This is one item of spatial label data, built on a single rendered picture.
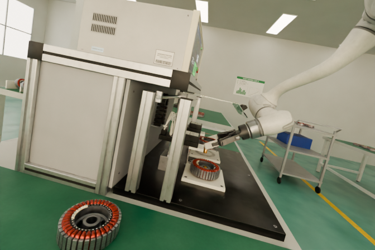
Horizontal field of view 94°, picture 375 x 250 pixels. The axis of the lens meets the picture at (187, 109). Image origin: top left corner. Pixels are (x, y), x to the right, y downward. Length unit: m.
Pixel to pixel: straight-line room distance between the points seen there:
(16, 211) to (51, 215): 0.07
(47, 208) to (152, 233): 0.24
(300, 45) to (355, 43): 5.90
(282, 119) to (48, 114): 0.87
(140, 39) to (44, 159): 0.45
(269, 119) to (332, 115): 6.29
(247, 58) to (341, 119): 3.51
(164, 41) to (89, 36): 0.26
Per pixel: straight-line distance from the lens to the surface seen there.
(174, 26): 0.61
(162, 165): 0.67
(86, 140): 0.56
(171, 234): 0.48
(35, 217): 0.53
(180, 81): 0.43
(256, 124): 0.88
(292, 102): 6.55
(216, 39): 6.25
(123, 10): 0.68
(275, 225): 0.61
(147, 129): 0.47
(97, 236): 0.42
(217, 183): 0.66
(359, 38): 0.92
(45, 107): 0.62
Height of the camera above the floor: 1.07
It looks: 6 degrees down
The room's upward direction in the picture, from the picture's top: 12 degrees clockwise
